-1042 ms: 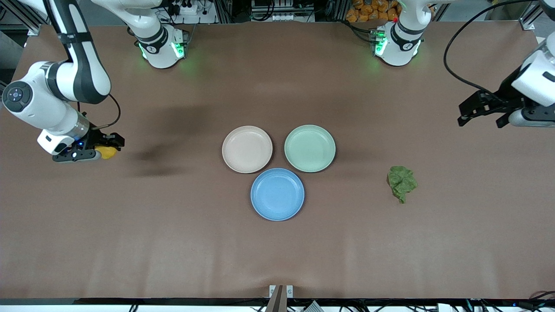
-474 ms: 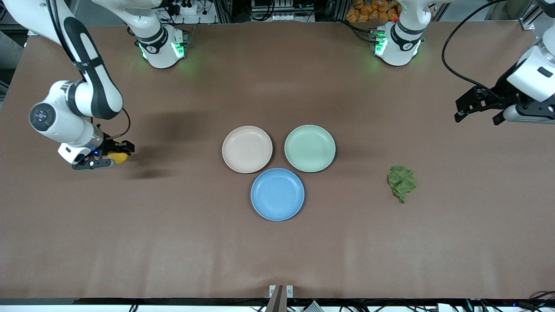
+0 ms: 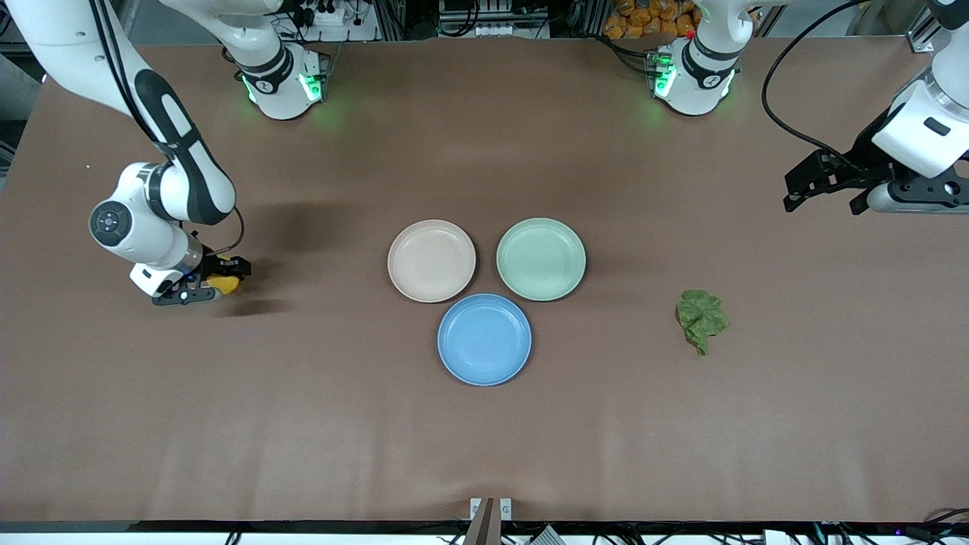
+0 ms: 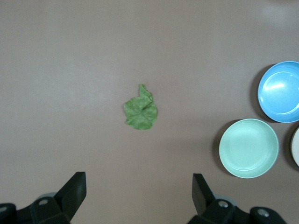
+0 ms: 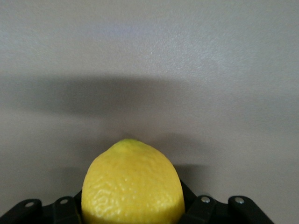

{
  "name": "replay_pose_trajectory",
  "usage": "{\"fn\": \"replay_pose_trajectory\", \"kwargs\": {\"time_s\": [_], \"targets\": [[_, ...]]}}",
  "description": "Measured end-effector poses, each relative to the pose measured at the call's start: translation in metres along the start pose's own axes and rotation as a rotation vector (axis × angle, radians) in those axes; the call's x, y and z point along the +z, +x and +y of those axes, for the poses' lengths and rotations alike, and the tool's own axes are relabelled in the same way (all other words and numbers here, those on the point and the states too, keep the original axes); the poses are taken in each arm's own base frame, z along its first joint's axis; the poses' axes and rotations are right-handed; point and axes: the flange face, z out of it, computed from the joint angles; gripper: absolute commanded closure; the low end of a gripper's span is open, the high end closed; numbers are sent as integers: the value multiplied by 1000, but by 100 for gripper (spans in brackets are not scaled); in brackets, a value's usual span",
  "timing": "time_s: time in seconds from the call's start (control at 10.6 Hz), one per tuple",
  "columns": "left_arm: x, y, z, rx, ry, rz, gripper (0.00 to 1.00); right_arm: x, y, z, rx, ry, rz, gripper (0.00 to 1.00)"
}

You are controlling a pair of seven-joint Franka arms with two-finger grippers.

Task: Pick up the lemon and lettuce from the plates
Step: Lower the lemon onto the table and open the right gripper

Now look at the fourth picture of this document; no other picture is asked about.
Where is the blue plate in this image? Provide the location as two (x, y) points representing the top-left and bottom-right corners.
(257, 61), (299, 124)

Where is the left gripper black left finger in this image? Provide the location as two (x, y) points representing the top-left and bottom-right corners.
(0, 172), (87, 224)

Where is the light green plate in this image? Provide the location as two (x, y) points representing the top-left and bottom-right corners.
(219, 118), (279, 179)

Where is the green lettuce leaf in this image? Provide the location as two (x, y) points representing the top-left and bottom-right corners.
(122, 84), (159, 131)

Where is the beige plate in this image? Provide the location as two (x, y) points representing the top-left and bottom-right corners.
(290, 126), (299, 168)

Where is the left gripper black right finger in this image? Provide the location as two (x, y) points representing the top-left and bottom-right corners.
(186, 173), (288, 224)

